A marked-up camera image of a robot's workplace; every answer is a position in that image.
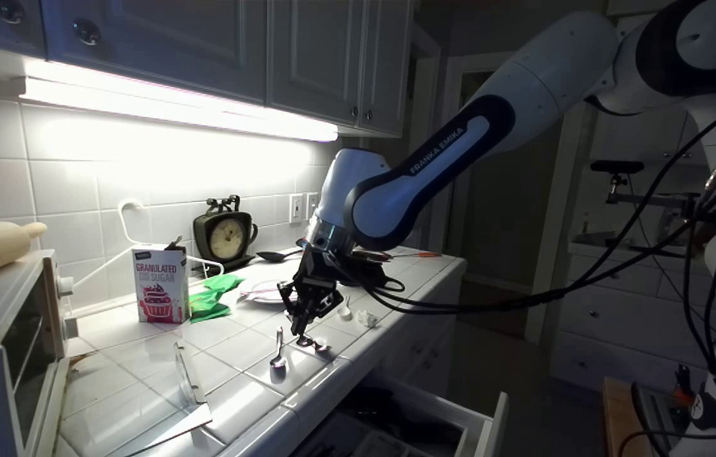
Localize white open drawer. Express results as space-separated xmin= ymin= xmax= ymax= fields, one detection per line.
xmin=290 ymin=373 xmax=511 ymax=457

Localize flat metal spatula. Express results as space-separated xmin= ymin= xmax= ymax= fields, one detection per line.
xmin=125 ymin=401 xmax=217 ymax=457

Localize black clamp stand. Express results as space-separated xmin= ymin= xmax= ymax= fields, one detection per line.
xmin=590 ymin=158 xmax=708 ymax=224

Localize green cloth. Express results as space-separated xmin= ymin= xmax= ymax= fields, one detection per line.
xmin=188 ymin=271 xmax=247 ymax=326

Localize pink white carton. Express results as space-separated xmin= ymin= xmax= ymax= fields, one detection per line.
xmin=130 ymin=243 xmax=190 ymax=327

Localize round cabinet knob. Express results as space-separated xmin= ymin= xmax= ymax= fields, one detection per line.
xmin=71 ymin=19 xmax=105 ymax=48

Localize white upper cabinets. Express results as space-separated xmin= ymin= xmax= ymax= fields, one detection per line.
xmin=0 ymin=0 xmax=420 ymax=141

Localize black ladle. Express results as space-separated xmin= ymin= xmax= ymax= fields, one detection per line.
xmin=255 ymin=243 xmax=303 ymax=264

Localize white plate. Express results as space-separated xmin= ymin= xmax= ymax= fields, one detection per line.
xmin=237 ymin=278 xmax=295 ymax=307

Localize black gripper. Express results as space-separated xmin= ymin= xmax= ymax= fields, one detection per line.
xmin=278 ymin=243 xmax=349 ymax=342

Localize under cabinet light strip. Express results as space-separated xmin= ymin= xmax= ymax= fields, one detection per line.
xmin=15 ymin=55 xmax=342 ymax=144

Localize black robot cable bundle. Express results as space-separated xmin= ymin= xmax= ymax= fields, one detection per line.
xmin=355 ymin=83 xmax=716 ymax=443

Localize white drawer chest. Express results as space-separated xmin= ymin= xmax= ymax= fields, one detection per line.
xmin=547 ymin=240 xmax=716 ymax=397

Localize white wall outlet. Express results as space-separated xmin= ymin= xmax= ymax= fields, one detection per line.
xmin=303 ymin=191 xmax=322 ymax=224
xmin=288 ymin=191 xmax=308 ymax=229

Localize white cord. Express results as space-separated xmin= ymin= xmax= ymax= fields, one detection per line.
xmin=62 ymin=199 xmax=226 ymax=295

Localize wooden platform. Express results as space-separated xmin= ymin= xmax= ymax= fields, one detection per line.
xmin=600 ymin=375 xmax=684 ymax=457

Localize black alarm clock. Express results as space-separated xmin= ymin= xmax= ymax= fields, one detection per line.
xmin=190 ymin=194 xmax=261 ymax=274

